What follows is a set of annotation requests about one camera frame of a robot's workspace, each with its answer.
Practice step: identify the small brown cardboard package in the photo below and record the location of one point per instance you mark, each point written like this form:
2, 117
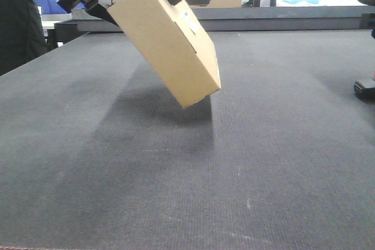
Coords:
187, 65

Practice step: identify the white barcode label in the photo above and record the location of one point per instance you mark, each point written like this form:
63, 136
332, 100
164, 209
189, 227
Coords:
193, 26

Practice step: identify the raised grey table ledge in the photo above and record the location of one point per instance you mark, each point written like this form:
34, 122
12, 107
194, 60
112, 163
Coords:
160, 22

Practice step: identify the dark grey table mat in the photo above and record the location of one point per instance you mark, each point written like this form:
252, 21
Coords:
97, 154

